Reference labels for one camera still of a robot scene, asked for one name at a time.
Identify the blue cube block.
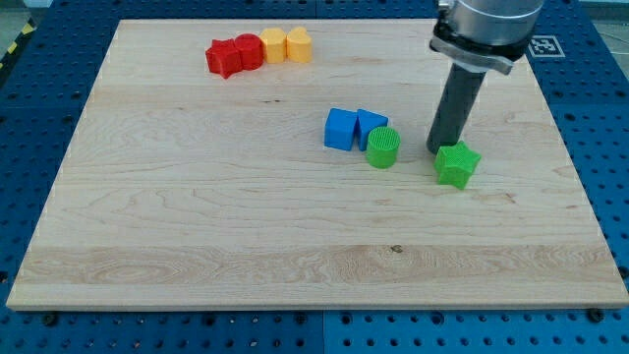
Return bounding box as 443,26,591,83
323,108,358,150

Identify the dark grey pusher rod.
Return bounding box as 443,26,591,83
427,64,486,154

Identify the blue triangle block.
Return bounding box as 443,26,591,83
355,109,388,151

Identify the black yellow hazard tape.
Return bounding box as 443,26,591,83
1,18,37,73

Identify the green star block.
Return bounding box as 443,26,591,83
433,142,482,190

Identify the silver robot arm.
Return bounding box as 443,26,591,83
427,0,543,154

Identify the yellow heart block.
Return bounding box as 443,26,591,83
286,27,313,63

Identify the red star block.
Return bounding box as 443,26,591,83
205,38,244,79

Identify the white fiducial marker tag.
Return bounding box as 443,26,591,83
528,34,565,58

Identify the light wooden board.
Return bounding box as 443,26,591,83
7,20,628,311

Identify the red cylinder block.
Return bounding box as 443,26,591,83
234,33,263,71

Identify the green cylinder block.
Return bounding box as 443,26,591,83
366,127,401,169

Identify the yellow rounded block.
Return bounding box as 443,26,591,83
259,28,286,64

